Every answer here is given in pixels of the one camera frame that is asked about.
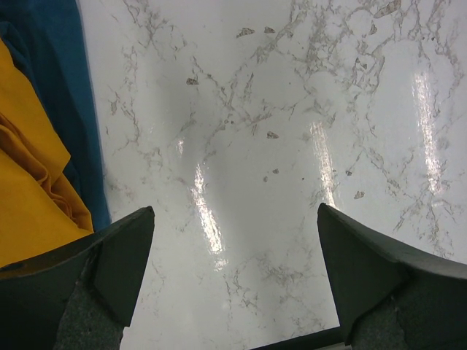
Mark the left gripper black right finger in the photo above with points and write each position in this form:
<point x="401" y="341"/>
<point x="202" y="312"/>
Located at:
<point x="388" y="294"/>

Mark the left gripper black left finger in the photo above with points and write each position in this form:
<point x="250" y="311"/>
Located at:
<point x="81" y="295"/>

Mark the yellow folded t-shirt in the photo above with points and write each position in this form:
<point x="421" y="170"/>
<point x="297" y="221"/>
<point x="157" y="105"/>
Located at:
<point x="40" y="210"/>

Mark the blue folded t-shirt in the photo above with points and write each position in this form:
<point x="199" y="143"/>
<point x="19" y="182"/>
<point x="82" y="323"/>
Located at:
<point x="45" y="40"/>

